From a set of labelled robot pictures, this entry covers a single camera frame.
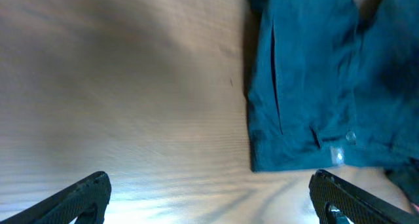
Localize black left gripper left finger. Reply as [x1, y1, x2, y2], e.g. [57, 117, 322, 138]
[2, 171, 111, 224]

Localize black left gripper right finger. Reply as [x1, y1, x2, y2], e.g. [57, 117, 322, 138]
[309, 170, 418, 224]

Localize dark blue shorts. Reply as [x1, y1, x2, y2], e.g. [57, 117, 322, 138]
[247, 0, 418, 204]

